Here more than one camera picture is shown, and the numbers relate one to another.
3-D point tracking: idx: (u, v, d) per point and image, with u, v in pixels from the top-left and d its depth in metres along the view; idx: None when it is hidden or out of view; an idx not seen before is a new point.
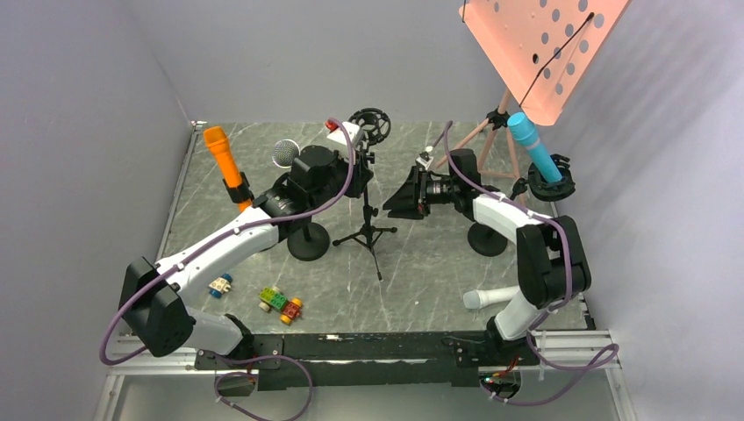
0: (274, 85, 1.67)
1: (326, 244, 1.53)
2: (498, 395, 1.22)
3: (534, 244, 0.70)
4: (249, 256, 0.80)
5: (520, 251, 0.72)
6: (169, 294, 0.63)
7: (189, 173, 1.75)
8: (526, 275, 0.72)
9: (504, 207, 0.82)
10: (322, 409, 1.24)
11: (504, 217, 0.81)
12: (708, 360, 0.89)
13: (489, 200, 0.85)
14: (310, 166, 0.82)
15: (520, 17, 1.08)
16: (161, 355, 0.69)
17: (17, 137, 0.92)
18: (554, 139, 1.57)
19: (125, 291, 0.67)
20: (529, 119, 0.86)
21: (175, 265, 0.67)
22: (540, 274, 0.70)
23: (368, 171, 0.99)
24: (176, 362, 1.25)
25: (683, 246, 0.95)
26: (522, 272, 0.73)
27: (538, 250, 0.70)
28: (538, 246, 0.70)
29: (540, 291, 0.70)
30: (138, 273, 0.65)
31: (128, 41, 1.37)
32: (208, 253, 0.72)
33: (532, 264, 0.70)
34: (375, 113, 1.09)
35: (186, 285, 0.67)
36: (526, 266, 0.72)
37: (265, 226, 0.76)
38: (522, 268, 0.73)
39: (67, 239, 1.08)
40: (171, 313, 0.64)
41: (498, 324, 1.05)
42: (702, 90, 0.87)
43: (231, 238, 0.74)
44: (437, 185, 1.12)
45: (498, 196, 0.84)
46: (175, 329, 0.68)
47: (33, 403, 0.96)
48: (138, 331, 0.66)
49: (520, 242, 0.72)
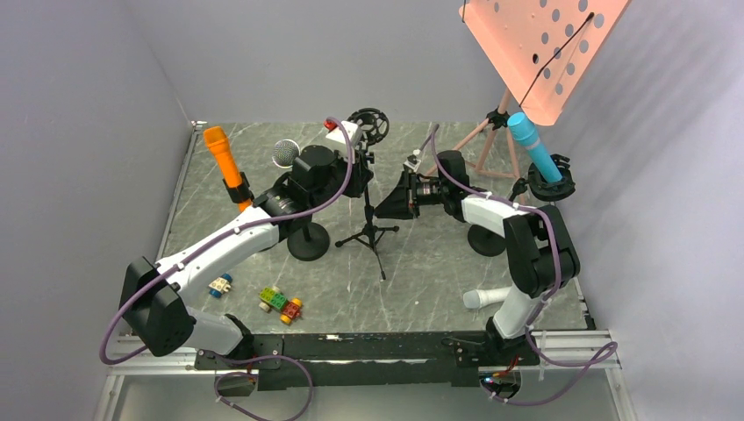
0: (274, 85, 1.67)
1: (326, 244, 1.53)
2: (498, 395, 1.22)
3: (521, 231, 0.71)
4: (249, 255, 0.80)
5: (508, 241, 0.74)
6: (170, 294, 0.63)
7: (189, 173, 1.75)
8: (518, 266, 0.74)
9: (493, 203, 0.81)
10: (322, 410, 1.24)
11: (490, 213, 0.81)
12: (708, 360, 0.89)
13: (477, 199, 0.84)
14: (310, 166, 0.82)
15: (520, 17, 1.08)
16: (162, 354, 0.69)
17: (16, 138, 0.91)
18: (554, 138, 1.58)
19: (125, 291, 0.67)
20: (529, 119, 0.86)
21: (175, 265, 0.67)
22: (530, 261, 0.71)
23: (368, 171, 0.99)
24: (176, 362, 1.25)
25: (683, 246, 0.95)
26: (513, 262, 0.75)
27: (524, 237, 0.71)
28: (524, 233, 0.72)
29: (532, 279, 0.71)
30: (138, 273, 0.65)
31: (129, 41, 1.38)
32: (208, 253, 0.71)
33: (520, 253, 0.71)
34: (372, 113, 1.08)
35: (186, 284, 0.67)
36: (516, 255, 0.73)
37: (265, 226, 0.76)
38: (512, 259, 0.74)
39: (67, 239, 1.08)
40: (172, 312, 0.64)
41: (496, 323, 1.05)
42: (702, 90, 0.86)
43: (232, 238, 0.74)
44: (426, 186, 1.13)
45: (486, 196, 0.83)
46: (175, 329, 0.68)
47: (33, 403, 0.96)
48: (139, 331, 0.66)
49: (507, 231, 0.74)
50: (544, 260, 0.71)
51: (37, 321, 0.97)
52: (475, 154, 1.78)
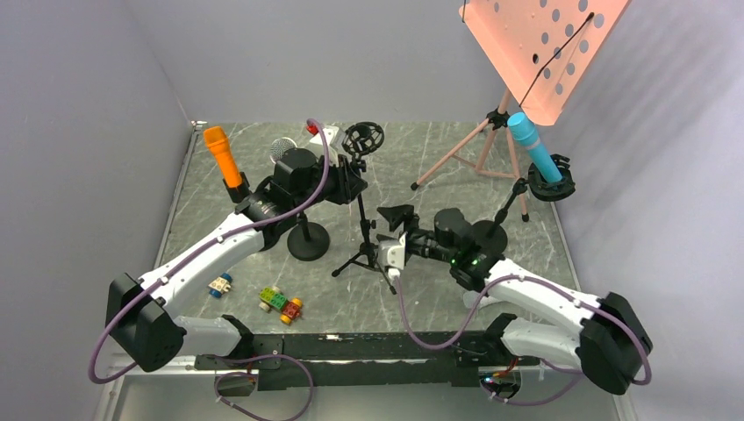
0: (274, 85, 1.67)
1: (326, 244, 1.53)
2: (498, 395, 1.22)
3: (604, 343, 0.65)
4: (236, 262, 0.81)
5: (589, 353, 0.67)
6: (155, 309, 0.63)
7: (189, 173, 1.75)
8: (602, 373, 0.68)
9: (536, 291, 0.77)
10: (322, 410, 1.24)
11: (537, 303, 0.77)
12: (708, 362, 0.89)
13: (513, 284, 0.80)
14: (292, 168, 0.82)
15: (520, 17, 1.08)
16: (153, 368, 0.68)
17: (17, 137, 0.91)
18: (554, 139, 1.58)
19: (109, 308, 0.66)
20: (529, 119, 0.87)
21: (160, 279, 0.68)
22: (620, 369, 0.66)
23: (358, 180, 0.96)
24: (176, 362, 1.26)
25: (685, 246, 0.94)
26: (593, 367, 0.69)
27: (612, 349, 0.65)
28: (606, 342, 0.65)
29: (623, 383, 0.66)
30: (121, 290, 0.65)
31: (128, 41, 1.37)
32: (193, 265, 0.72)
33: (611, 365, 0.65)
34: (369, 126, 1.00)
35: (172, 298, 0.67)
36: (600, 364, 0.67)
37: (249, 232, 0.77)
38: (594, 366, 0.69)
39: (68, 238, 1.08)
40: (161, 326, 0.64)
41: (504, 342, 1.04)
42: (702, 90, 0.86)
43: (216, 246, 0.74)
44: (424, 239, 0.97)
45: (519, 277, 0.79)
46: (166, 343, 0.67)
47: (32, 403, 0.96)
48: (127, 347, 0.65)
49: (586, 344, 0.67)
50: (630, 362, 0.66)
51: (37, 321, 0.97)
52: (475, 154, 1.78)
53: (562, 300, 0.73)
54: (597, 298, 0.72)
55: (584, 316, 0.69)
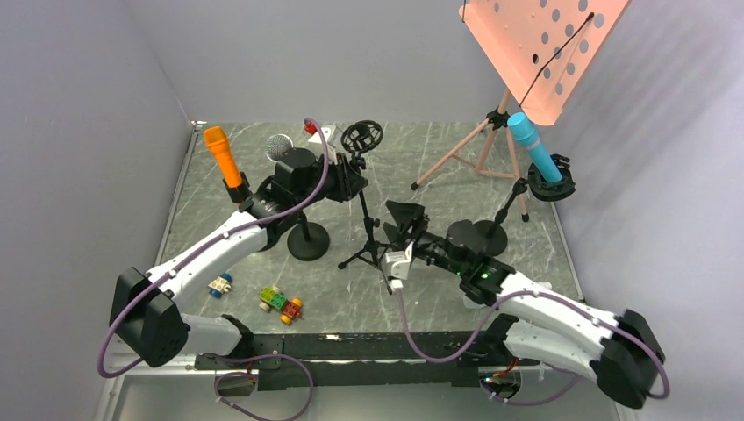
0: (274, 86, 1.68)
1: (326, 244, 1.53)
2: (498, 395, 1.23)
3: (624, 364, 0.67)
4: (240, 258, 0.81)
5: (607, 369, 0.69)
6: (164, 302, 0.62)
7: (189, 173, 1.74)
8: (619, 389, 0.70)
9: (552, 308, 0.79)
10: (322, 410, 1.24)
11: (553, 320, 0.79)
12: (709, 361, 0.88)
13: (525, 299, 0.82)
14: (292, 167, 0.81)
15: (520, 17, 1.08)
16: (159, 364, 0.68)
17: (17, 136, 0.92)
18: (554, 139, 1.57)
19: (115, 301, 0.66)
20: (528, 119, 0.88)
21: (168, 272, 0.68)
22: (637, 388, 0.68)
23: (357, 177, 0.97)
24: (176, 362, 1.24)
25: (687, 246, 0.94)
26: (611, 382, 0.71)
27: (632, 368, 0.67)
28: (626, 363, 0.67)
29: (639, 400, 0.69)
30: (129, 283, 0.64)
31: (127, 40, 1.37)
32: (197, 260, 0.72)
33: (628, 383, 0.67)
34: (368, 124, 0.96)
35: (179, 291, 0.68)
36: (618, 381, 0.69)
37: (253, 229, 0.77)
38: (611, 382, 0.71)
39: (67, 238, 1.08)
40: (168, 320, 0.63)
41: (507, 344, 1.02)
42: (701, 91, 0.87)
43: (221, 243, 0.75)
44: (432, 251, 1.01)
45: (534, 294, 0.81)
46: (170, 338, 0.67)
47: (33, 403, 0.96)
48: (132, 342, 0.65)
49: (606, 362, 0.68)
50: (647, 378, 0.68)
51: (37, 320, 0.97)
52: (475, 154, 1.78)
53: (579, 317, 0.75)
54: (615, 315, 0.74)
55: (604, 335, 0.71)
